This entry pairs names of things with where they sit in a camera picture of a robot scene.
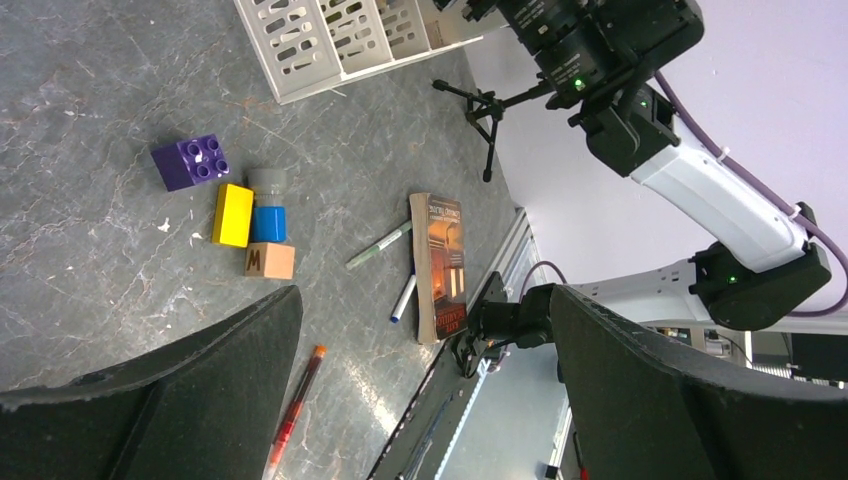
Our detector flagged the blue cylinder block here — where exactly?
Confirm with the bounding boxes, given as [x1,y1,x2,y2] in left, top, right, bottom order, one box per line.
[250,206,287,243]

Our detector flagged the purple cube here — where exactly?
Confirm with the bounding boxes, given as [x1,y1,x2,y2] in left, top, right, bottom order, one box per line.
[150,134,230,192]

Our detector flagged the blue capped white marker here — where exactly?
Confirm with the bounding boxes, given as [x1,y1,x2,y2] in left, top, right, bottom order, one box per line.
[390,274,417,324]

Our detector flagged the yellow eraser block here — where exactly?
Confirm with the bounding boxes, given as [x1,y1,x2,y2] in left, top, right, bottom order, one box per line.
[211,183,254,248]

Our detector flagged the green white marker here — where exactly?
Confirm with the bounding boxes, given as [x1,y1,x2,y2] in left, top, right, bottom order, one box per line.
[345,220,412,270]

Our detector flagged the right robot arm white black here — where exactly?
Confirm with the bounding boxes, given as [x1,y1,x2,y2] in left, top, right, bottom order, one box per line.
[462,1,838,331]

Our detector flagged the red pen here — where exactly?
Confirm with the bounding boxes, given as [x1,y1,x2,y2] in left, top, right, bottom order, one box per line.
[262,345,327,480]

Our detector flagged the wooden cube block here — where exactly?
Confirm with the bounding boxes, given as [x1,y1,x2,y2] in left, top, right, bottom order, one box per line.
[244,242,296,280]

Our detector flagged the black microphone on tripod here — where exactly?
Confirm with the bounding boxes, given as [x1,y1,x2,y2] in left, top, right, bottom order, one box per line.
[432,74,554,183]

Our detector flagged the grey cylinder block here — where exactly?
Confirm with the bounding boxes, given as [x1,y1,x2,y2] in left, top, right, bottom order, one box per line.
[247,168,288,207]

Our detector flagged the brown small book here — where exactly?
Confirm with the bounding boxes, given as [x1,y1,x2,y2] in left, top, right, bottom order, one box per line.
[409,193,468,345]

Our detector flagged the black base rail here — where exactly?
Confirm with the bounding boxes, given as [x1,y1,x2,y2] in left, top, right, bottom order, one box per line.
[367,333,489,479]

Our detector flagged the white file organizer rack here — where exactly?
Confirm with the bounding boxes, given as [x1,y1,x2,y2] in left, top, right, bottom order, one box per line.
[235,0,507,105]

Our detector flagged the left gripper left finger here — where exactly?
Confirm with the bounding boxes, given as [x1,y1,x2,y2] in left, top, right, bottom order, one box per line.
[1,286,303,479]

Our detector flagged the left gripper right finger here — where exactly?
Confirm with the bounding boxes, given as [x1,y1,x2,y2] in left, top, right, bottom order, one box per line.
[550,285,847,479]

